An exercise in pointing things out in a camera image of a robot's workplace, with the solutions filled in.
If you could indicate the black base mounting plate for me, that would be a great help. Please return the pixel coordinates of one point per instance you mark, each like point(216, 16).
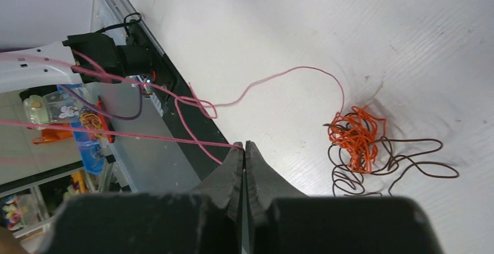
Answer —
point(168, 76)

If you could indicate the right slotted cable duct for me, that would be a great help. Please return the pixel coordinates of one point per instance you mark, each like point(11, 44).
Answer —
point(155, 100)

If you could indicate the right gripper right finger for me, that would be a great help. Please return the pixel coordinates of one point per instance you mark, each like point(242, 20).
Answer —
point(263, 186)

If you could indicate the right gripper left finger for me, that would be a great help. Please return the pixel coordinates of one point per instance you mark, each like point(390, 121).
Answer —
point(221, 216)

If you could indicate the orange plastic bag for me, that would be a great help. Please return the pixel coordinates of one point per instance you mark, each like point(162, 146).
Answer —
point(52, 135)

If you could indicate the red utility knife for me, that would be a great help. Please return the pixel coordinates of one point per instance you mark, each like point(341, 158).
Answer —
point(106, 122)

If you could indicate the blue storage bin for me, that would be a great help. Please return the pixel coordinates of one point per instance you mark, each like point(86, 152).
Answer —
point(88, 145)

